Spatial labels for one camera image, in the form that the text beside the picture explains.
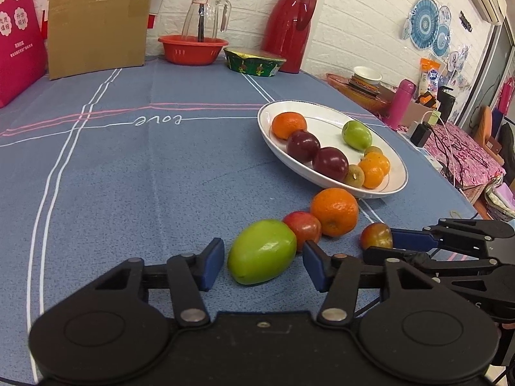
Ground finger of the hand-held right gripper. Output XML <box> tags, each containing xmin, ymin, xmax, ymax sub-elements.
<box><xmin>391</xmin><ymin>218</ymin><xmax>515</xmax><ymax>259</ymax></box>
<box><xmin>363</xmin><ymin>246</ymin><xmax>508</xmax><ymax>287</ymax></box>

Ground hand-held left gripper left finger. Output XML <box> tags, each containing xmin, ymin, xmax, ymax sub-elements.
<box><xmin>94</xmin><ymin>238</ymin><xmax>225</xmax><ymax>328</ymax></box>

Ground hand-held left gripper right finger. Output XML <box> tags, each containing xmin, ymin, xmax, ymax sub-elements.
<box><xmin>303</xmin><ymin>240</ymin><xmax>435</xmax><ymax>327</ymax></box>

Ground small red apple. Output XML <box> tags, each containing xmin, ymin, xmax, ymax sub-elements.
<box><xmin>282</xmin><ymin>211</ymin><xmax>323</xmax><ymax>252</ymax></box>

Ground red-green small fruit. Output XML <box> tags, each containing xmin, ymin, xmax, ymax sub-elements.
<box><xmin>359</xmin><ymin>222</ymin><xmax>394</xmax><ymax>251</ymax></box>

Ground large green mango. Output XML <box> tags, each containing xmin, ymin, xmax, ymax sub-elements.
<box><xmin>227</xmin><ymin>219</ymin><xmax>297</xmax><ymax>286</ymax></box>

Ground large orange tangerine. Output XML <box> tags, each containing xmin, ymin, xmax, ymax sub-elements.
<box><xmin>272</xmin><ymin>112</ymin><xmax>307</xmax><ymax>141</ymax></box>
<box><xmin>310</xmin><ymin>188</ymin><xmax>359</xmax><ymax>237</ymax></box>

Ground small orange mandarin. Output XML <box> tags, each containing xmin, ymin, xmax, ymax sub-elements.
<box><xmin>358</xmin><ymin>152</ymin><xmax>391</xmax><ymax>178</ymax></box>
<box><xmin>360</xmin><ymin>167</ymin><xmax>385</xmax><ymax>189</ymax></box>

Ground dark red plum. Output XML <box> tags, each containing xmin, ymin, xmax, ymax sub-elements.
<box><xmin>286</xmin><ymin>130</ymin><xmax>321</xmax><ymax>164</ymax></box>
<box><xmin>312</xmin><ymin>147</ymin><xmax>349</xmax><ymax>183</ymax></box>

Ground small green jujube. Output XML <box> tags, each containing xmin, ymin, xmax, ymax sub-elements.
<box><xmin>342</xmin><ymin>120</ymin><xmax>373</xmax><ymax>152</ymax></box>

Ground white plate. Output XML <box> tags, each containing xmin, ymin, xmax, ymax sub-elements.
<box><xmin>257</xmin><ymin>100</ymin><xmax>408</xmax><ymax>199</ymax></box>

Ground white power strip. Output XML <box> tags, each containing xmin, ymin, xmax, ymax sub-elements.
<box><xmin>398</xmin><ymin>123</ymin><xmax>443</xmax><ymax>170</ymax></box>

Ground stack of folded cloths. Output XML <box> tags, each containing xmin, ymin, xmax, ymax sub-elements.
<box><xmin>485</xmin><ymin>175</ymin><xmax>515</xmax><ymax>222</ymax></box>

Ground pink floral cloth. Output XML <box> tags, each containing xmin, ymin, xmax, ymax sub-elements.
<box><xmin>422</xmin><ymin>123</ymin><xmax>505</xmax><ymax>194</ymax></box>

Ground black charger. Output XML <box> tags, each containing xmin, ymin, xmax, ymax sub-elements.
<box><xmin>410</xmin><ymin>123</ymin><xmax>433</xmax><ymax>148</ymax></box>

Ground blue striped tablecloth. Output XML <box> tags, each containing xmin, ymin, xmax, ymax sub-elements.
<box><xmin>0</xmin><ymin>54</ymin><xmax>483</xmax><ymax>371</ymax></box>

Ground pink bottle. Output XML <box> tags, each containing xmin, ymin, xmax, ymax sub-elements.
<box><xmin>387</xmin><ymin>79</ymin><xmax>417</xmax><ymax>130</ymax></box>

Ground black pump bottle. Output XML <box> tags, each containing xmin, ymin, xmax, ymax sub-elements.
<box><xmin>436</xmin><ymin>86</ymin><xmax>456</xmax><ymax>121</ymax></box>

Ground patterned dish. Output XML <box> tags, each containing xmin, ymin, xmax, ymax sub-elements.
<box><xmin>348</xmin><ymin>78</ymin><xmax>381</xmax><ymax>95</ymax></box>

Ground orange white snack packet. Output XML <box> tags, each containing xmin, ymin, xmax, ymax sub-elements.
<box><xmin>418</xmin><ymin>57</ymin><xmax>441</xmax><ymax>97</ymax></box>

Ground orange tray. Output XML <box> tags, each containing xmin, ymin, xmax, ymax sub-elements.
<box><xmin>326</xmin><ymin>73</ymin><xmax>399</xmax><ymax>115</ymax></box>

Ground small pink bag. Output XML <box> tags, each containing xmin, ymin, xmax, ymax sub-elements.
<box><xmin>499</xmin><ymin>80</ymin><xmax>515</xmax><ymax>113</ymax></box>

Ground white bowl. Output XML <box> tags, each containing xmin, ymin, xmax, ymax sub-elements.
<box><xmin>353</xmin><ymin>66</ymin><xmax>383</xmax><ymax>85</ymax></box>

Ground green patterned bowl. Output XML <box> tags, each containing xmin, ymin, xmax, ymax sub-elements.
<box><xmin>223</xmin><ymin>47</ymin><xmax>287</xmax><ymax>77</ymax></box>

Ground red plastic bowl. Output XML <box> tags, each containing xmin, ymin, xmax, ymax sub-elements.
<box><xmin>158</xmin><ymin>35</ymin><xmax>229</xmax><ymax>66</ymax></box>

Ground black stirrer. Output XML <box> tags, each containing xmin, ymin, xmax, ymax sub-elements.
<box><xmin>196</xmin><ymin>0</ymin><xmax>206</xmax><ymax>43</ymax></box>

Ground red thermos jug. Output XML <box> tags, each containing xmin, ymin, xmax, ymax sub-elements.
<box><xmin>261</xmin><ymin>0</ymin><xmax>317</xmax><ymax>74</ymax></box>

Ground glass pitcher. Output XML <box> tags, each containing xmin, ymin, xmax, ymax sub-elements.
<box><xmin>181</xmin><ymin>0</ymin><xmax>232</xmax><ymax>43</ymax></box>

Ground cardboard box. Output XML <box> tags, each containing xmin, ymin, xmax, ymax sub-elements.
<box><xmin>47</xmin><ymin>0</ymin><xmax>154</xmax><ymax>80</ymax></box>

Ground pink tote bag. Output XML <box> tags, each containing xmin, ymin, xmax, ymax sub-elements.
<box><xmin>0</xmin><ymin>0</ymin><xmax>47</xmax><ymax>108</ymax></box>

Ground blue paper fan wall decorations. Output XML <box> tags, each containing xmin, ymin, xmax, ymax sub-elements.
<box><xmin>402</xmin><ymin>0</ymin><xmax>471</xmax><ymax>73</ymax></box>

